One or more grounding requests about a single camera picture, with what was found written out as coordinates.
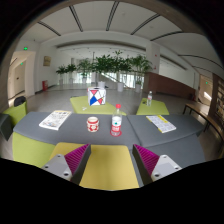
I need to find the white magazine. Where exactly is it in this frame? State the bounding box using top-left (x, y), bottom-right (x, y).
top-left (39, 110), bottom-right (72, 131)

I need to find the yellow seat cushion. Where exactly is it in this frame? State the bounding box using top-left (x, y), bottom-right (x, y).
top-left (50, 142), bottom-right (139, 190)

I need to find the long wooden bench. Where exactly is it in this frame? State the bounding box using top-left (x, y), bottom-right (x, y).
top-left (183, 103), bottom-right (224, 146)

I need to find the green table right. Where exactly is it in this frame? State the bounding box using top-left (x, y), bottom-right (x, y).
top-left (136, 98), bottom-right (169, 115)

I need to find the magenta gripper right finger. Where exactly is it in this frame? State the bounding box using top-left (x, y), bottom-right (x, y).
top-left (131, 143), bottom-right (183, 186)

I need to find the potted plant centre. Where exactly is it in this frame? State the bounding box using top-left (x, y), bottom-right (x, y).
top-left (112, 50), bottom-right (131, 92)

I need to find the potted plant right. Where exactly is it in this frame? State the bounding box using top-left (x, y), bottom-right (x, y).
top-left (130, 55), bottom-right (152, 93)

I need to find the wooden bookshelf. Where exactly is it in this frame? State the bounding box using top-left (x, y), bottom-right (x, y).
top-left (209, 74), bottom-right (224, 128)

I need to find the green table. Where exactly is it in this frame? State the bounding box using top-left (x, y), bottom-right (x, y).
top-left (70, 96), bottom-right (116, 115)
top-left (136, 98), bottom-right (169, 115)

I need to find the green table left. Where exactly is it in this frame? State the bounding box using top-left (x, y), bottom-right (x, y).
top-left (70, 96), bottom-right (116, 115)

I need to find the clear distant water bottle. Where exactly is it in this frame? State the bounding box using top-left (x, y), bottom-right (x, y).
top-left (147, 91), bottom-right (153, 106)

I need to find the colourful geometric cube box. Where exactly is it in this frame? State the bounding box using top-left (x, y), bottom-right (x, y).
top-left (87, 87), bottom-right (106, 106)

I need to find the green chair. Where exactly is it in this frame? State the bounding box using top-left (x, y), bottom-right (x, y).
top-left (4, 102), bottom-right (27, 126)

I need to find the red-capped water bottle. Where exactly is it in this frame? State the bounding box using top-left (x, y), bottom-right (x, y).
top-left (111, 104), bottom-right (122, 132)

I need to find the red white patterned mug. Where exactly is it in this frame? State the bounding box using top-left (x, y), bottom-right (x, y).
top-left (87, 116), bottom-right (99, 133)

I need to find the potted plant white pot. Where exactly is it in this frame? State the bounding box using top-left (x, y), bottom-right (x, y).
top-left (89, 54), bottom-right (116, 90)

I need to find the red fire extinguisher box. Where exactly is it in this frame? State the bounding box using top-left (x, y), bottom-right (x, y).
top-left (42, 80), bottom-right (48, 91)

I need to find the yellow open booklet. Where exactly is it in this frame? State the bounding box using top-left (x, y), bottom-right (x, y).
top-left (147, 115), bottom-right (176, 133)

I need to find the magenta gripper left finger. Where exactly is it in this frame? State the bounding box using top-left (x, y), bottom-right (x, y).
top-left (41, 143), bottom-right (92, 185)

